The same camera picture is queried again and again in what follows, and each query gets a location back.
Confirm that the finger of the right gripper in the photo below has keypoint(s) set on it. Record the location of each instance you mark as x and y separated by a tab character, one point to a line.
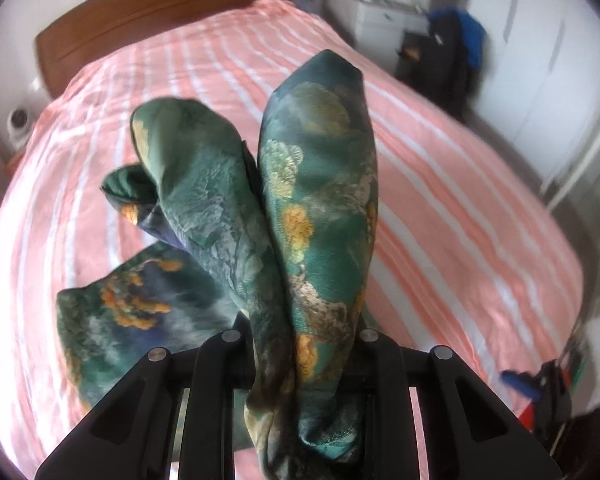
523	383

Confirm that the black and blue hanging clothes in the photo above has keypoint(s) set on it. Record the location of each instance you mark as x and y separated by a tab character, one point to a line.
442	61

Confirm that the wooden headboard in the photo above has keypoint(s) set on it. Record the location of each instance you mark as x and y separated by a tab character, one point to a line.
96	28

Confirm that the small white fan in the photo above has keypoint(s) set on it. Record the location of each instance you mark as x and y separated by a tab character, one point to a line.
19	127

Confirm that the green patterned silk jacket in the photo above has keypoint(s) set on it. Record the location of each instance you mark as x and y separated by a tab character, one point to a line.
282	236

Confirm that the pink striped bed sheet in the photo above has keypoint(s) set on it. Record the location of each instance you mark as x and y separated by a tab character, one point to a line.
465	256

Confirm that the white dresser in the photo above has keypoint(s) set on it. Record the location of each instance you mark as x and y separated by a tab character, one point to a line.
376	28

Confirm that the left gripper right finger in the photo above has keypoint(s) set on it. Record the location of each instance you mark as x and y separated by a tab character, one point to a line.
429	408

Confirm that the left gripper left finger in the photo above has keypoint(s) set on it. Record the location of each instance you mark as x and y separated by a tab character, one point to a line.
166	402

